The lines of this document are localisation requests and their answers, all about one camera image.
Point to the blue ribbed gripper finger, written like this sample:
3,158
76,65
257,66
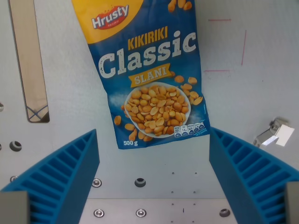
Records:
252,177
58,177

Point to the silver countersunk screw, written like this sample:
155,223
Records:
141,212
1,106
14,178
99,212
96,182

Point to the blue Hrusty peanut bag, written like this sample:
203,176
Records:
149,77

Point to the small metal angle bracket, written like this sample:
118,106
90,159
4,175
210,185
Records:
265,137

